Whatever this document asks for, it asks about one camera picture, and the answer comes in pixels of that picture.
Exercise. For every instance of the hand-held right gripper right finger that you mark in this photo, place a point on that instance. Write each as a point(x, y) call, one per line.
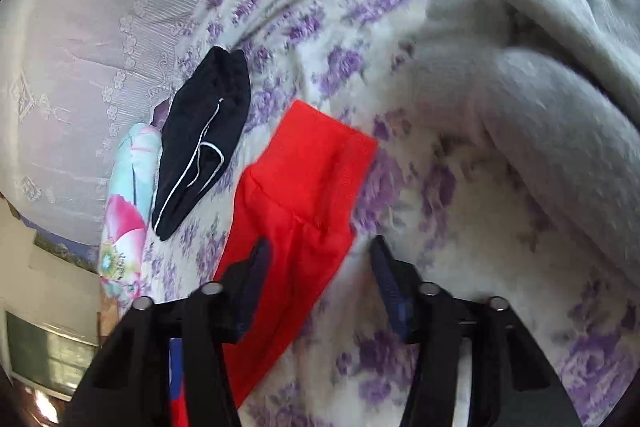
point(395, 297)

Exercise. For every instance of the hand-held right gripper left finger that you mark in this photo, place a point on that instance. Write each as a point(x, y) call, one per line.
point(255, 279)

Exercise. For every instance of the red sweater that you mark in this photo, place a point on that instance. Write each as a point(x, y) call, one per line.
point(300, 187)

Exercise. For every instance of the purple floral bedsheet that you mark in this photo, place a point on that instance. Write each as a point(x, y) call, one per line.
point(475, 227)

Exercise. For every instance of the folded colourful floral quilt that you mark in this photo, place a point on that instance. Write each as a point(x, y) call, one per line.
point(125, 217)

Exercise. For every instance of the blue printed panel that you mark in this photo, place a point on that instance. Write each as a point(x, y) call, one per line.
point(60, 247)

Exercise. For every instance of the window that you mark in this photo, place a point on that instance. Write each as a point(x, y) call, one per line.
point(45, 352)

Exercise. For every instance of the grey fleece blanket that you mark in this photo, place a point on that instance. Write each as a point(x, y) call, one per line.
point(550, 107)

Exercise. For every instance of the white lace headboard cover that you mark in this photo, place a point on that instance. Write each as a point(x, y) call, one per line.
point(75, 57)

